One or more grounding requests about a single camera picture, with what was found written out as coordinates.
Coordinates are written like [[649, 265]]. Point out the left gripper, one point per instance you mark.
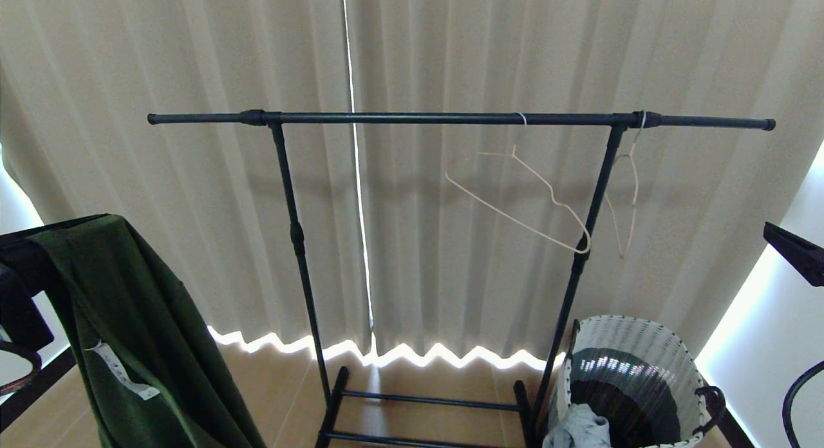
[[19, 293]]

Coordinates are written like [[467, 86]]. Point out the black clothes rack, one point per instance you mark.
[[418, 118]]

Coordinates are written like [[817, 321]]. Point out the white laundry basket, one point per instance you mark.
[[624, 338]]

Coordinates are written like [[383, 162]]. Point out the pale grey garment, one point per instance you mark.
[[579, 432]]

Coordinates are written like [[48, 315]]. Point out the green printed t-shirt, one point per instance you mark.
[[141, 319]]

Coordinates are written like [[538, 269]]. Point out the pink clothes hanger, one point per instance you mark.
[[514, 150], [635, 177]]

